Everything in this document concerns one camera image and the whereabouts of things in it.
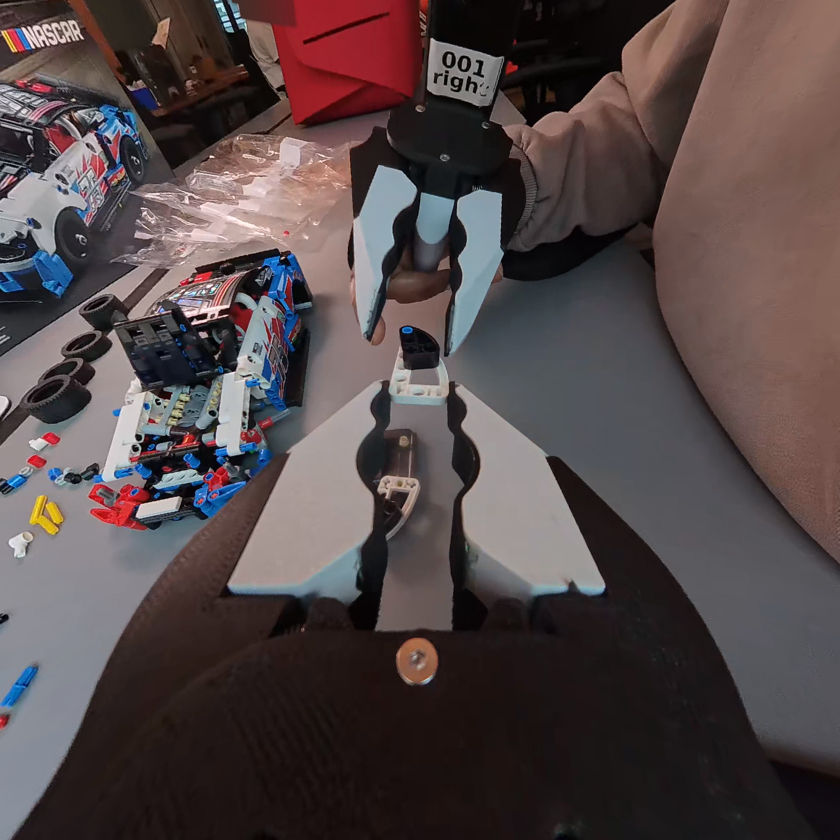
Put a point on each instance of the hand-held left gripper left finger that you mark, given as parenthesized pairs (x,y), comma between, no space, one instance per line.
(308,518)

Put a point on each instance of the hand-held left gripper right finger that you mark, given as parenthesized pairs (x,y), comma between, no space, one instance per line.
(531,518)

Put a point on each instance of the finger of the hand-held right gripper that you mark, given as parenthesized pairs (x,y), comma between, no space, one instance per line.
(374,249)
(479,262)

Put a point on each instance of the black curved brick blue pin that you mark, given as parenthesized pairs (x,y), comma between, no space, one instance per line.
(394,508)
(420,348)

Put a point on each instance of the white curved frame brick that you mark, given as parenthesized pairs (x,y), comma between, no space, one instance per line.
(413,502)
(408,397)

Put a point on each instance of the person's right forearm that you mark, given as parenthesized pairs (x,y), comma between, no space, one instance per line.
(590,164)

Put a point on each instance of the grey desk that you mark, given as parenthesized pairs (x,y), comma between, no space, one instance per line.
(590,426)

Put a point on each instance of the person's right hand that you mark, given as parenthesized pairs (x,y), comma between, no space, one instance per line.
(420,285)

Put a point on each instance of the red cardboard carry box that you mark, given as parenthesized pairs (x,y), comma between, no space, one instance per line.
(341,65)

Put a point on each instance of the crumpled clear plastic bags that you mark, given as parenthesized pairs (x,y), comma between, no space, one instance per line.
(249,197)

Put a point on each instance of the partly built brick race car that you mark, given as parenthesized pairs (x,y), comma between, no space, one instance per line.
(197,394)

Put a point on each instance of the scattered small brick connectors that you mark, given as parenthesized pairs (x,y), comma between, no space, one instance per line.
(72,474)

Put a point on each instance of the yellow brick pin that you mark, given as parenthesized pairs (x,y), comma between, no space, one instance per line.
(47,525)
(54,512)
(38,508)

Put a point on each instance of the black rubber toy tire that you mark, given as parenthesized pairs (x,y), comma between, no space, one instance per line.
(69,369)
(85,346)
(56,400)
(102,313)

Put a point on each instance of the person's beige sweatshirt torso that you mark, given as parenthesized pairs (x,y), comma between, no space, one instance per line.
(754,328)

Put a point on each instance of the small white connector brick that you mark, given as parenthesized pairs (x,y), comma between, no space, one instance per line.
(21,544)

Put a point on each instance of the toy car set box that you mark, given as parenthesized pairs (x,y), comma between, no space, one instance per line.
(65,197)

